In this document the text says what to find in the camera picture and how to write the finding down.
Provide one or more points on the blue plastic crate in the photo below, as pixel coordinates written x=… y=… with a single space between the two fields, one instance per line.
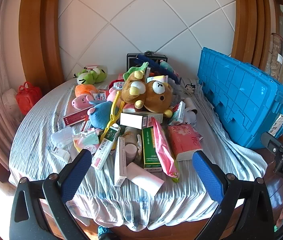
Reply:
x=244 y=92

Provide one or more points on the pastel tissue pack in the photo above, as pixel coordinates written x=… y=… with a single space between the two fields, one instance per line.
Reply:
x=87 y=140

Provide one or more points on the white paper roll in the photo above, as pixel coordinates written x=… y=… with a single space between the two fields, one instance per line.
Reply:
x=188 y=105

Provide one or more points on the pink plastic packet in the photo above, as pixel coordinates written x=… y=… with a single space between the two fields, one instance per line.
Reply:
x=165 y=150

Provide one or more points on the large pink pig plush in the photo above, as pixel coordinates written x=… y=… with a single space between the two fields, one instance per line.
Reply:
x=112 y=95

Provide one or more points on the clear plastic box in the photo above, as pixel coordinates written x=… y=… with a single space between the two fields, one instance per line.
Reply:
x=61 y=136

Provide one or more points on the tan bear plush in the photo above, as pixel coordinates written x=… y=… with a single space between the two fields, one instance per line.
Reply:
x=131 y=92

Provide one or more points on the long red box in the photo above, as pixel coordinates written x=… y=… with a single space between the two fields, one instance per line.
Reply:
x=75 y=117

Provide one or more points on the pink cup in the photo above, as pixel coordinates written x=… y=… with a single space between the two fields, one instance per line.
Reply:
x=130 y=151

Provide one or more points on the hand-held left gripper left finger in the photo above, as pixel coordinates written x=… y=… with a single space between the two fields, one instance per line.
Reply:
x=77 y=175

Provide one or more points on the white pill bottle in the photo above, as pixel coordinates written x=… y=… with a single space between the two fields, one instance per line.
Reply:
x=131 y=133

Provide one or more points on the white bag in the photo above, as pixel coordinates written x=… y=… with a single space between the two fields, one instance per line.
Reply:
x=9 y=102

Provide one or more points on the yellow plastic tongs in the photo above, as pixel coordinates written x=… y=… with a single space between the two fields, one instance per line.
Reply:
x=111 y=115

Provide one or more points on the blue pig plush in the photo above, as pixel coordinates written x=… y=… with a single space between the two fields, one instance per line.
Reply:
x=101 y=116

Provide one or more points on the white red medicine box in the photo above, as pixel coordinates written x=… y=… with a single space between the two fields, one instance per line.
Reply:
x=105 y=150

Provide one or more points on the small dark-haired figure toy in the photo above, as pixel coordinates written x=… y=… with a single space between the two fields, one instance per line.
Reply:
x=189 y=87

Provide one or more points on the brown bear plush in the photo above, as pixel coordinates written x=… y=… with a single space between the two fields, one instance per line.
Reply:
x=160 y=97

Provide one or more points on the teal plush toy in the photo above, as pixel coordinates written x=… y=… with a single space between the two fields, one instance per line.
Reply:
x=165 y=64

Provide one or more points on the white paper sheet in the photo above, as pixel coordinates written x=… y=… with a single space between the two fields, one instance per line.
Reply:
x=144 y=180

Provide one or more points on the green plush toy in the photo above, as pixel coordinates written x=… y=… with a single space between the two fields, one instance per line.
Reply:
x=134 y=70

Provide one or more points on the pink tissue pack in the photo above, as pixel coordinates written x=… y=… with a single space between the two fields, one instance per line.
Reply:
x=184 y=140

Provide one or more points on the grey plush toy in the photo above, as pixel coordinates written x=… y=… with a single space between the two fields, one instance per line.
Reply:
x=175 y=87

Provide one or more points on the striped light blue tablecloth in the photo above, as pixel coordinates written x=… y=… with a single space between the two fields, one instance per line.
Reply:
x=44 y=120

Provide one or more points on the white plush toy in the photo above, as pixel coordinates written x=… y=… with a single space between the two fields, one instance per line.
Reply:
x=190 y=117

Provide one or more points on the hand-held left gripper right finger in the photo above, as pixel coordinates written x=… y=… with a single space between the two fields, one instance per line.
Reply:
x=207 y=175

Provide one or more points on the curved wooden frame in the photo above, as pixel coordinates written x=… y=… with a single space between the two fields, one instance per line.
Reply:
x=36 y=30
x=246 y=17

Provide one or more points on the pastel pad pack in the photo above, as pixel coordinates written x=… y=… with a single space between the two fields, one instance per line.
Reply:
x=161 y=78

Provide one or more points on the round wooden desktop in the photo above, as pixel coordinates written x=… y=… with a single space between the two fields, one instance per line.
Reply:
x=280 y=192

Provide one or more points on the small green white box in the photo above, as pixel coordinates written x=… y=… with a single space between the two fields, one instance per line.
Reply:
x=179 y=113

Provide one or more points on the white cardboard box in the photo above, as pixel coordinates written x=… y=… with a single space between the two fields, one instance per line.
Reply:
x=131 y=120

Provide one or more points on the green medicine box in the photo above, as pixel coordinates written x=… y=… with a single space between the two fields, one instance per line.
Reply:
x=151 y=150

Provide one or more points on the long white box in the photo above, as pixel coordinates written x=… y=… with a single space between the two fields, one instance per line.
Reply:
x=120 y=165

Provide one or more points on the green frog plush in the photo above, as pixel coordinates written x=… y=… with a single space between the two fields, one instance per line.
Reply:
x=91 y=76

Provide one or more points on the white blue medicine box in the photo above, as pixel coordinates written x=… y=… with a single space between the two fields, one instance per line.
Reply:
x=99 y=96

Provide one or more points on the orange-dressed pink pig plush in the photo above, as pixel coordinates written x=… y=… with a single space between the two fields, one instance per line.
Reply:
x=82 y=101

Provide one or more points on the black storage box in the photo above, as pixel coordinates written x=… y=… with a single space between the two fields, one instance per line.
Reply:
x=132 y=58

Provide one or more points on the teal object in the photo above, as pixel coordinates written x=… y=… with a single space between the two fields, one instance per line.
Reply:
x=105 y=232

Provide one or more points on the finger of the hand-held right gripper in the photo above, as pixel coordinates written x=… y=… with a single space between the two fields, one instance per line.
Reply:
x=269 y=141

